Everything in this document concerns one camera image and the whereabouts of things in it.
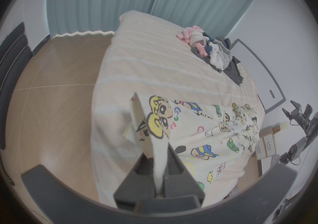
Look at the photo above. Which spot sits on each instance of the white bedside table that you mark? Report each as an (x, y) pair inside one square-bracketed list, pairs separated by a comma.
[(267, 146)]

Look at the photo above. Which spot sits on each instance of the bed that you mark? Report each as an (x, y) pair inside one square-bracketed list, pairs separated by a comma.
[(149, 64)]

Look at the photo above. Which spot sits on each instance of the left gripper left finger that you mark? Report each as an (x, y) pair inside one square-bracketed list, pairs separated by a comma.
[(134, 188)]

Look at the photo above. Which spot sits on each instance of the pile of clothes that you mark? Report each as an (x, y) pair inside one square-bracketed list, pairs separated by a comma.
[(216, 54)]

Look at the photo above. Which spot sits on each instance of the black garment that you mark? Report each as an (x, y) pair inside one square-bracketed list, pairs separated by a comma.
[(236, 74)]

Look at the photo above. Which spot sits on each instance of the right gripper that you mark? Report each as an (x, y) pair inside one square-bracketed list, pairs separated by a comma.
[(297, 115)]

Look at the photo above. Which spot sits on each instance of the white printed pyjama top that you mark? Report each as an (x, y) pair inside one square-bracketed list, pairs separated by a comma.
[(211, 138)]

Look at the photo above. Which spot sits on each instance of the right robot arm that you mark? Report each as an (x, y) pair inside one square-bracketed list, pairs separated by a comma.
[(301, 148)]

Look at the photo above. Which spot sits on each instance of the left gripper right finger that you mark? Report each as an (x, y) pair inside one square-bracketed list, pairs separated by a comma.
[(183, 185)]

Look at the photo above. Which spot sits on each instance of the black padded sofa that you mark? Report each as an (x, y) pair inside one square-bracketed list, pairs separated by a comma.
[(15, 64)]

